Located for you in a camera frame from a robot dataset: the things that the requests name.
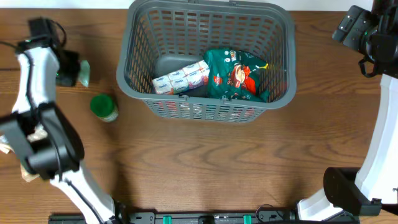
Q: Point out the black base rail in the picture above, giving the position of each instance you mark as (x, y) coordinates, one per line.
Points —
(262, 217)

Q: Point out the green coffee bag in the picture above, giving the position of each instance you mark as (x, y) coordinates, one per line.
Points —
(235, 74)

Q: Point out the green-lid jar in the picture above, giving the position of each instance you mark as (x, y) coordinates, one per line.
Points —
(104, 107)

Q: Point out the beige paper pouch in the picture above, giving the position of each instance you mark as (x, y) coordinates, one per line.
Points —
(29, 175)

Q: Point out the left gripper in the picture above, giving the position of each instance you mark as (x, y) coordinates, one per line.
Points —
(65, 78)

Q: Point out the small white-teal pouch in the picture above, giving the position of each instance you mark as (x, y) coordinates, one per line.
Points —
(84, 73)

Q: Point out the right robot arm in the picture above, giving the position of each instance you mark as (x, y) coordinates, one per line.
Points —
(350, 193)

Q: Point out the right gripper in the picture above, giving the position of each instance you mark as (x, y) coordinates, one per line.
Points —
(353, 27)

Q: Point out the tissue multipack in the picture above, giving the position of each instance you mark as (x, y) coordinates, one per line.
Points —
(187, 78)

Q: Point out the grey plastic basket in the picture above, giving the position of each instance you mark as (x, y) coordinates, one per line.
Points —
(164, 36)

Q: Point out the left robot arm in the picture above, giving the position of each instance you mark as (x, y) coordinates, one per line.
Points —
(58, 158)

